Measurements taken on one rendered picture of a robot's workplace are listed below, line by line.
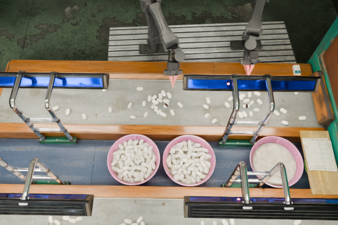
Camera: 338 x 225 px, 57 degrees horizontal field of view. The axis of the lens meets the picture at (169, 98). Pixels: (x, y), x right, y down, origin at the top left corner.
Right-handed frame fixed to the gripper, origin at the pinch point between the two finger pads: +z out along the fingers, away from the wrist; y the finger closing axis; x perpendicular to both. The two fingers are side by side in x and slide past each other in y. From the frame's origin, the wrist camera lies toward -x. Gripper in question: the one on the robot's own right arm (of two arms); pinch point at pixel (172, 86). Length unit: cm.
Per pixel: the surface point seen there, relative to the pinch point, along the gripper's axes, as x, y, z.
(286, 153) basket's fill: -17, 60, 31
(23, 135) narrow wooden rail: -9, -80, 27
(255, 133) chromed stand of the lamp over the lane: -21, 42, 20
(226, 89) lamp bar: -28.9, 24.1, -4.2
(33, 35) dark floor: 131, -131, -24
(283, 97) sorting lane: 4, 63, 6
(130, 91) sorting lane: 6.5, -24.5, 4.5
